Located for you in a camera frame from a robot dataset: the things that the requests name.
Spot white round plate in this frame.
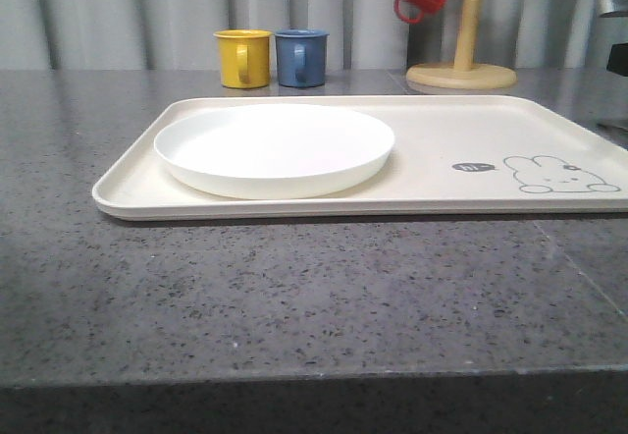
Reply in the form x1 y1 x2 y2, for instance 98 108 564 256
153 103 395 199

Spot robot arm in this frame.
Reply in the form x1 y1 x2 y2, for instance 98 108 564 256
596 0 627 77

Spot cream rabbit serving tray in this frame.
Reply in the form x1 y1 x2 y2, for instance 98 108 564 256
92 95 627 221

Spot blue enamel mug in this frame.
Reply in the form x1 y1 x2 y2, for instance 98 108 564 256
274 28 329 88

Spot yellow enamel mug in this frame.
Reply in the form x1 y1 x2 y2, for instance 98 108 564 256
214 29 272 89

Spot wooden mug tree stand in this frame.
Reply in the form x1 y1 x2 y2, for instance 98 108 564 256
405 0 517 89

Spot grey curtain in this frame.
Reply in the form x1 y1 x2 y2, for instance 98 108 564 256
1 0 627 70

